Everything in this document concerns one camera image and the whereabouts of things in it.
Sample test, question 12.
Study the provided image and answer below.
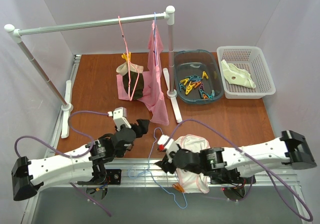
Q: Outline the white pink-trimmed underwear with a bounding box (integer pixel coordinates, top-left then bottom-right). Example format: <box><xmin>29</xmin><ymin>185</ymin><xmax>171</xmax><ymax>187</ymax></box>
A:
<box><xmin>173</xmin><ymin>134</ymin><xmax>210</xmax><ymax>194</ymax></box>

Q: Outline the pink garment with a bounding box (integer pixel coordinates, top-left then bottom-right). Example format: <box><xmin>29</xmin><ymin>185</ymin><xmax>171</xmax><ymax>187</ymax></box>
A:
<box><xmin>143</xmin><ymin>22</ymin><xmax>169</xmax><ymax>126</ymax></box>

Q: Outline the blue wire hanger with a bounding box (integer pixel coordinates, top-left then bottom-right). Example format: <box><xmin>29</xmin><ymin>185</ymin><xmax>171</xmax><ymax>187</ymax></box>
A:
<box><xmin>127</xmin><ymin>127</ymin><xmax>188</xmax><ymax>210</ymax></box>

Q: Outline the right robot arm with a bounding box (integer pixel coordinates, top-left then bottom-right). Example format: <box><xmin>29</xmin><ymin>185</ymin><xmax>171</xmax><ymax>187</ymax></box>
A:
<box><xmin>156</xmin><ymin>130</ymin><xmax>317</xmax><ymax>183</ymax></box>

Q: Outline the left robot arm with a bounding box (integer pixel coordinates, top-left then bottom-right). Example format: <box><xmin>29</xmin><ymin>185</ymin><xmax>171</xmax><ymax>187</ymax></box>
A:
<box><xmin>11</xmin><ymin>119</ymin><xmax>150</xmax><ymax>201</ymax></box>

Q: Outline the dark green beige underwear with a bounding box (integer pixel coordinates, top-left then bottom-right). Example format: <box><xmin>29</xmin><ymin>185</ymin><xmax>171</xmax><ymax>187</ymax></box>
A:
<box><xmin>116</xmin><ymin>62</ymin><xmax>144</xmax><ymax>91</ymax></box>

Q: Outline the yellow clothespin on hanger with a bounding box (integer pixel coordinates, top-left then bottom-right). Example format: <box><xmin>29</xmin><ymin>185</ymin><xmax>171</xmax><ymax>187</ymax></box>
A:
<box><xmin>121</xmin><ymin>52</ymin><xmax>131</xmax><ymax>62</ymax></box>

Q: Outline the cream underwear in basket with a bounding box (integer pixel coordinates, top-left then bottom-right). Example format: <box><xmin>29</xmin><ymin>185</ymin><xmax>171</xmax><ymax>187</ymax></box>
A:
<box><xmin>221</xmin><ymin>59</ymin><xmax>256</xmax><ymax>89</ymax></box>

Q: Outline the blue hanger with pink garment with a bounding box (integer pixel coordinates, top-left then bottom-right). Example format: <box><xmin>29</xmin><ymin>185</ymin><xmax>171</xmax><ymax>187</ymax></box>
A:
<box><xmin>153</xmin><ymin>12</ymin><xmax>159</xmax><ymax>67</ymax></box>

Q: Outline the yellow clothespin centre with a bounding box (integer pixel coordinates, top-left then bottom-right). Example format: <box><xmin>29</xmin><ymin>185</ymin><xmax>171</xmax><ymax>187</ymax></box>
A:
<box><xmin>185</xmin><ymin>82</ymin><xmax>196</xmax><ymax>95</ymax></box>

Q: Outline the clothes rack with white feet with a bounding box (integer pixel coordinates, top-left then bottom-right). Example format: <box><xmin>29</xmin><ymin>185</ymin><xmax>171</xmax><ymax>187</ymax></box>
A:
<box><xmin>4</xmin><ymin>5</ymin><xmax>183</xmax><ymax>139</ymax></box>

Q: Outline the light blue clothespin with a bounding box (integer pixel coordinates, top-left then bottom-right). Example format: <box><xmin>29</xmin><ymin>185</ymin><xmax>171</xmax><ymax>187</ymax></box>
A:
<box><xmin>186</xmin><ymin>75</ymin><xmax>202</xmax><ymax>83</ymax></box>

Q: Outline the teal transparent plastic bin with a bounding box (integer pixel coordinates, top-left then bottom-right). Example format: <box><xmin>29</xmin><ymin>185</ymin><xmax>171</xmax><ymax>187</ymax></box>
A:
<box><xmin>174</xmin><ymin>49</ymin><xmax>224</xmax><ymax>104</ymax></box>

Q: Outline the white plastic basket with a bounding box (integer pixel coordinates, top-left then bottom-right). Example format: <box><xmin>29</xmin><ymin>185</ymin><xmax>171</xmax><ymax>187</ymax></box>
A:
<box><xmin>216</xmin><ymin>46</ymin><xmax>276</xmax><ymax>99</ymax></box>

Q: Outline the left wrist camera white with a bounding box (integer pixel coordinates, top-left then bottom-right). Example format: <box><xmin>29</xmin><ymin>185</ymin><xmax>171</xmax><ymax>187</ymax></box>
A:
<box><xmin>107</xmin><ymin>107</ymin><xmax>131</xmax><ymax>131</ymax></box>

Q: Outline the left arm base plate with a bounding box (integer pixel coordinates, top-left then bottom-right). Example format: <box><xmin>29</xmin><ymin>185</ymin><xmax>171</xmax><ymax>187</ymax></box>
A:
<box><xmin>101</xmin><ymin>169</ymin><xmax>122</xmax><ymax>185</ymax></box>

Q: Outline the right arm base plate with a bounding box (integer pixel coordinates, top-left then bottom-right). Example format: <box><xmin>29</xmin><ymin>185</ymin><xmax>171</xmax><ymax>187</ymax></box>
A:
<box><xmin>210</xmin><ymin>172</ymin><xmax>256</xmax><ymax>187</ymax></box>

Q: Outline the pink wire hanger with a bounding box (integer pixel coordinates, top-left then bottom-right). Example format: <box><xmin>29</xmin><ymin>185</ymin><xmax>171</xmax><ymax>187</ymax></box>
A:
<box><xmin>118</xmin><ymin>16</ymin><xmax>140</xmax><ymax>101</ymax></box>

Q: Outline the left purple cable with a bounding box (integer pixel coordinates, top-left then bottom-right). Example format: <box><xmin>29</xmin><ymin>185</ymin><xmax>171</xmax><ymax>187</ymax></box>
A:
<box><xmin>14</xmin><ymin>110</ymin><xmax>112</xmax><ymax>217</ymax></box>

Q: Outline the purple cable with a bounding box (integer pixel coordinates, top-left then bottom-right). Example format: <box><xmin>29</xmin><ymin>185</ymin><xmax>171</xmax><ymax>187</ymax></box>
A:
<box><xmin>167</xmin><ymin>118</ymin><xmax>314</xmax><ymax>222</ymax></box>
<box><xmin>14</xmin><ymin>110</ymin><xmax>112</xmax><ymax>217</ymax></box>

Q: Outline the aluminium rail frame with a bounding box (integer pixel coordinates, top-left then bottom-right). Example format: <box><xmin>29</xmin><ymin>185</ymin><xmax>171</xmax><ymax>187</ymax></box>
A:
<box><xmin>21</xmin><ymin>54</ymin><xmax>313</xmax><ymax>224</ymax></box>

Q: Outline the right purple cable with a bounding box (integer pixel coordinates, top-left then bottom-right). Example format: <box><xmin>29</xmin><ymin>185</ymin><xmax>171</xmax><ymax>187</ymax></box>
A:
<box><xmin>167</xmin><ymin>118</ymin><xmax>314</xmax><ymax>222</ymax></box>

